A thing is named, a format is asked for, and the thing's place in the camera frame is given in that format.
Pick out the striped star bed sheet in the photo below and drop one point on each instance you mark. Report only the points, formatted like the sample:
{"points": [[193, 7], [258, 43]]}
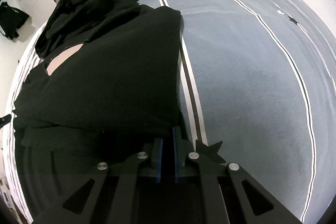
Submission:
{"points": [[257, 76]]}

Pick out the black jacket hanging on wall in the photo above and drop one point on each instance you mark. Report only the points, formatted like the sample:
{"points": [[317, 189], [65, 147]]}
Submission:
{"points": [[12, 19]]}

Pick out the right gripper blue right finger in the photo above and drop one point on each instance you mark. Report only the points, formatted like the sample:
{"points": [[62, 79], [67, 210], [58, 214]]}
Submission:
{"points": [[225, 193]]}

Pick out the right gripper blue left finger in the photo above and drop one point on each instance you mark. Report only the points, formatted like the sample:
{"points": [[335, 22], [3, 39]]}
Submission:
{"points": [[106, 193]]}

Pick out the black clothes pile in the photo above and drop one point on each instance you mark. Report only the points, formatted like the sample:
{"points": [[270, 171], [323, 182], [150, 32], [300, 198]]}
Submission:
{"points": [[91, 18]]}

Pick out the black garment with beige lining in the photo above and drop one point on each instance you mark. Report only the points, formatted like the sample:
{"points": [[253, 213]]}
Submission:
{"points": [[101, 101]]}

